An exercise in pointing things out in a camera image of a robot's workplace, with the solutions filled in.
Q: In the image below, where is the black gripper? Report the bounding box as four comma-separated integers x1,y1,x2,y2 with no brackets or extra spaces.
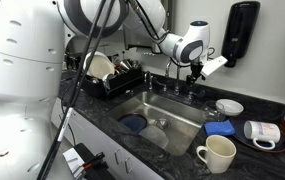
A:
185,61,205,88

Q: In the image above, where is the chrome gooseneck faucet spout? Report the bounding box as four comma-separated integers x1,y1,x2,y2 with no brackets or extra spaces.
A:
163,58,183,97

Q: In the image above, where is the small chrome side faucet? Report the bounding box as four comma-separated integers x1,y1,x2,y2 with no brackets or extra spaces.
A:
143,70,155,93

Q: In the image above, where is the stainless steel sink basin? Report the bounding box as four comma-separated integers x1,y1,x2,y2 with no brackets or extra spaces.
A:
107,91,207,157

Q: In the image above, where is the clear glass cup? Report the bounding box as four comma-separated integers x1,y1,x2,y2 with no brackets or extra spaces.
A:
201,100,227,123

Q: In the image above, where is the shallow white bowl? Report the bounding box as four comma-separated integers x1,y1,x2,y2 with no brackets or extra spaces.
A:
215,98,245,117

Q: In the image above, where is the metal sink drain strainer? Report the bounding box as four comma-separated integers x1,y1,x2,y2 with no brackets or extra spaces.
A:
153,117,172,131

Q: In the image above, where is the blue sponge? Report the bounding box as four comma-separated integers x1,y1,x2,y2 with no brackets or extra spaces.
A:
203,119,237,137

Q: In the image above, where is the metal pitcher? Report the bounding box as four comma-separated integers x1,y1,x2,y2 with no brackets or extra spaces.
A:
116,58,142,75

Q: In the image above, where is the clear plastic container lid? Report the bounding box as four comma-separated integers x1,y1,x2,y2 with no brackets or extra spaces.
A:
138,124,170,150

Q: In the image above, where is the steel paper towel dispenser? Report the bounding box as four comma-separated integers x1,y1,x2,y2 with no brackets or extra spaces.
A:
122,0,176,55

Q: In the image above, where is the black dish rack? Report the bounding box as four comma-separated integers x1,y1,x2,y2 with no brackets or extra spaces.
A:
79,64,145,101

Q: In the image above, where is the dark blue round plate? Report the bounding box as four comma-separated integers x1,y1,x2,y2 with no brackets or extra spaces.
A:
117,112,148,135

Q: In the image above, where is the cream ceramic mug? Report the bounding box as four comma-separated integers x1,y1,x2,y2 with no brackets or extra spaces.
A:
195,134,238,175

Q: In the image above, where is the white printed mug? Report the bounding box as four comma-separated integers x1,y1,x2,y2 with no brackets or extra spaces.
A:
243,120,282,151

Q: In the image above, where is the large cream plate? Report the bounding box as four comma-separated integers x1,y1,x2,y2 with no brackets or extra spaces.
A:
82,51,116,81

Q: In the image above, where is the dark blue serving plate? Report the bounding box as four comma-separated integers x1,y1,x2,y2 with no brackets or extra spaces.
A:
229,116,285,154

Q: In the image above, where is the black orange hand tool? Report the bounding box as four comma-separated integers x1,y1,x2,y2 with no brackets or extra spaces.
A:
79,151,107,171

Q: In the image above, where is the chrome faucet handle near mugs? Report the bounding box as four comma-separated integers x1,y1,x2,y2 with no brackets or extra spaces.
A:
186,87,207,102

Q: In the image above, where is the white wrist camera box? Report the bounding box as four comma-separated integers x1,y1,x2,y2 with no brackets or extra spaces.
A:
199,55,229,80

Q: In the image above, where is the black wall soap dispenser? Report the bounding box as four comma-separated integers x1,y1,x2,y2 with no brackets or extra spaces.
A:
220,0,262,69

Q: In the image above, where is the silver cabinet handle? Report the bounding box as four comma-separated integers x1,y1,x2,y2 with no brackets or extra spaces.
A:
114,148,122,166
124,156,132,175

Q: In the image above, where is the thick black labelled cable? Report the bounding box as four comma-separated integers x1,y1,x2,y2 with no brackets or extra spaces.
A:
36,0,117,180

